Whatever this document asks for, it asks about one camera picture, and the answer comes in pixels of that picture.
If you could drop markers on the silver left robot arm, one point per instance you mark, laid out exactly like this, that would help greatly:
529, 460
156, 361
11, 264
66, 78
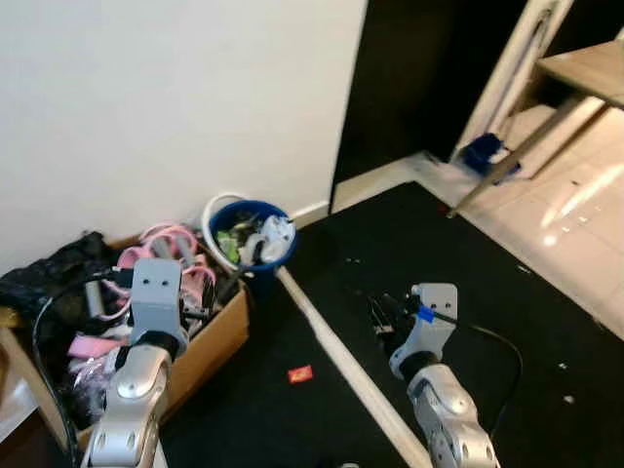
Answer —
132, 390

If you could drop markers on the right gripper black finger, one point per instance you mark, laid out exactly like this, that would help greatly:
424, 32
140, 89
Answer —
378, 310

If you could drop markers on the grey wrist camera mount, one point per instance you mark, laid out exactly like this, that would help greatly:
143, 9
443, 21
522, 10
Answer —
156, 292
429, 327

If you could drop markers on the white floor tape strip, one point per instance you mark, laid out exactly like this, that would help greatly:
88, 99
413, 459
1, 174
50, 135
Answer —
341, 361

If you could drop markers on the small red wrapper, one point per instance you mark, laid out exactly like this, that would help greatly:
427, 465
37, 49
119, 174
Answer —
300, 373

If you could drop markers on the blue dustpan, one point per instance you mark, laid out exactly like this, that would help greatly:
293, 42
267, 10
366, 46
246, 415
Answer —
483, 154

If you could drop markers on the blue round rubbish bin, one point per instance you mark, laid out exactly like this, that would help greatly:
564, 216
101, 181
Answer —
263, 265

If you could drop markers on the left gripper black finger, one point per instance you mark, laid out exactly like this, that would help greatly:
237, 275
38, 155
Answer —
195, 312

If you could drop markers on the black plastic bag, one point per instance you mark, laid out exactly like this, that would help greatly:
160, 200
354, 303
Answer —
58, 273

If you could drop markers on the green crumpled trash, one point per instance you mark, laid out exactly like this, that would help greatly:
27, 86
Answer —
227, 242

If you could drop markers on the black floor mat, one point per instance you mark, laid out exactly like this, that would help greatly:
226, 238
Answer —
487, 292

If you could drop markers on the white crumpled trash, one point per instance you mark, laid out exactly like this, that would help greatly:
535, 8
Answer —
278, 234

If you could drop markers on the pink looped tubes bundle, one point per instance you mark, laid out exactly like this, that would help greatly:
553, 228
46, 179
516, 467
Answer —
175, 237

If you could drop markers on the light wooden table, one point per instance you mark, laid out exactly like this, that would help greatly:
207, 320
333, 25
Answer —
585, 68

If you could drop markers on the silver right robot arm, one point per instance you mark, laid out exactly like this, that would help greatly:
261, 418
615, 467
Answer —
448, 419

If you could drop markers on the plain brown cardboard box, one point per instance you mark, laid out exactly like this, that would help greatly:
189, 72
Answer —
210, 356

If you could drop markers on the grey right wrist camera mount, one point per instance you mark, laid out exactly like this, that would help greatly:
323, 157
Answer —
429, 327

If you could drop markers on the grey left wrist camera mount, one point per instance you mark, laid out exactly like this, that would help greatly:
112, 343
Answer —
156, 292

